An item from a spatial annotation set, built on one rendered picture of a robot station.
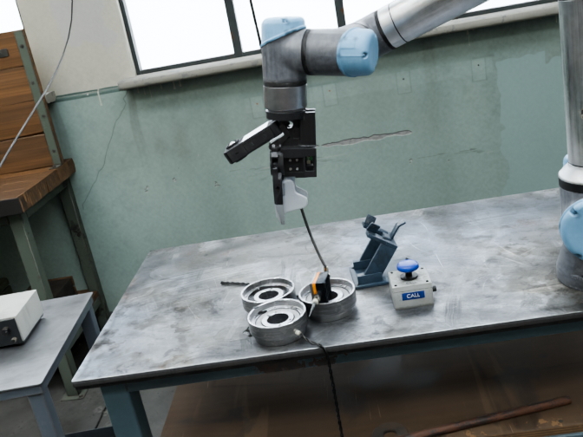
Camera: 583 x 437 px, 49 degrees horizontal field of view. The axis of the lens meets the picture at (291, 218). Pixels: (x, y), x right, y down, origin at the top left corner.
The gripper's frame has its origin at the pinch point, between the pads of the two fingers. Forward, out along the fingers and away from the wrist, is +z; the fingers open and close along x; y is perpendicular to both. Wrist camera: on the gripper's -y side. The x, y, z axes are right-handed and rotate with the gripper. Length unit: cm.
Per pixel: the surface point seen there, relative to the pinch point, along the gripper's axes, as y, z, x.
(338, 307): 10.5, 13.8, -9.5
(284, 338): 1.0, 16.2, -15.8
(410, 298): 23.4, 13.0, -8.2
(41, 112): -104, 5, 143
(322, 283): 7.7, 9.9, -7.6
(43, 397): -53, 42, 4
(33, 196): -98, 30, 110
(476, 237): 41.4, 12.8, 19.8
